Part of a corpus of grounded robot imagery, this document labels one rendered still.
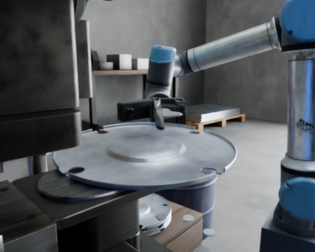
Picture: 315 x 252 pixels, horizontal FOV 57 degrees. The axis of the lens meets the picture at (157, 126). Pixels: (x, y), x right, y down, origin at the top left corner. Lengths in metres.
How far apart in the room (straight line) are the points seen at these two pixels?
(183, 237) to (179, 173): 0.76
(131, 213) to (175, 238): 0.71
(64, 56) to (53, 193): 0.16
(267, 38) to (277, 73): 4.25
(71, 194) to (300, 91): 0.56
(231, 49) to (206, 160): 0.52
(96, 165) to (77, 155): 0.05
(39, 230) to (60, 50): 0.17
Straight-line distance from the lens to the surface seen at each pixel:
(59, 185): 0.38
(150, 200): 1.22
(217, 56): 0.91
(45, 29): 0.28
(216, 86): 5.74
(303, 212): 0.80
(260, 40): 0.89
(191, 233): 1.18
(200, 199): 1.55
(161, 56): 0.84
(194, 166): 0.41
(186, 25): 5.51
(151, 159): 0.42
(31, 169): 0.55
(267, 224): 1.00
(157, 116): 0.61
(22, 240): 0.30
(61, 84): 0.28
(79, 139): 0.27
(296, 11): 0.73
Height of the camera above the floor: 0.93
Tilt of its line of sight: 12 degrees down
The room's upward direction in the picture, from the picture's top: straight up
